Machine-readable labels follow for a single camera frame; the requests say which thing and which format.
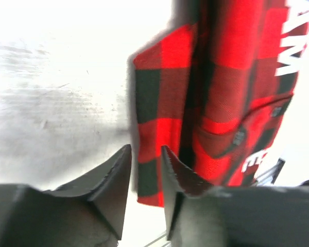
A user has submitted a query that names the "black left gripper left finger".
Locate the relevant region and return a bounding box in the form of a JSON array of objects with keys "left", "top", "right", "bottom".
[{"left": 46, "top": 144, "right": 132, "bottom": 240}]

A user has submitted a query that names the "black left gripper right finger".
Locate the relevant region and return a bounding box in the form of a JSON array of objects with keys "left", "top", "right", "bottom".
[{"left": 161, "top": 146, "right": 213, "bottom": 240}]

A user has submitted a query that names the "red black plaid shirt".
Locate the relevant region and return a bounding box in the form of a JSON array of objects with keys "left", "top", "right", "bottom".
[{"left": 133, "top": 0, "right": 309, "bottom": 207}]

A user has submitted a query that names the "aluminium front rail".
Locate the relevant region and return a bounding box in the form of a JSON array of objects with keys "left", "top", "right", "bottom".
[{"left": 145, "top": 158, "right": 285, "bottom": 247}]

